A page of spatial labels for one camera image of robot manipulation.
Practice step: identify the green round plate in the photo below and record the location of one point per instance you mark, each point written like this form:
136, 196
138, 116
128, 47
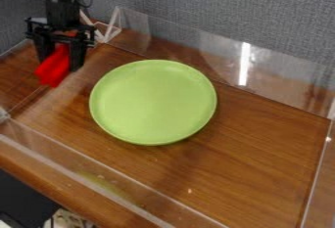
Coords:
153, 102

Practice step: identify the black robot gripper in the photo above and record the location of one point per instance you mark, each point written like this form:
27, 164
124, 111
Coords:
62, 18

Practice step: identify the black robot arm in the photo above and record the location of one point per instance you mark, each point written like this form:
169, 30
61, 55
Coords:
66, 37

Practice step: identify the black box under table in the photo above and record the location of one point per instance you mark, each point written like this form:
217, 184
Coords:
25, 207

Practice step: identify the clear acrylic triangle bracket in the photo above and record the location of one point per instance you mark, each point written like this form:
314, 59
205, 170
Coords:
106, 30

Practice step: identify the clear acrylic enclosure wall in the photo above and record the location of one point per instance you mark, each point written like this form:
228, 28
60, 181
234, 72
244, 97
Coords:
257, 170

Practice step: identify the red block carrot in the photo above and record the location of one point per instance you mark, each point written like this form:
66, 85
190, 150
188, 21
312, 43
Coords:
56, 67

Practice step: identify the white power strip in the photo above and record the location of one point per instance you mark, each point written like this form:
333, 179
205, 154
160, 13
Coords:
68, 219

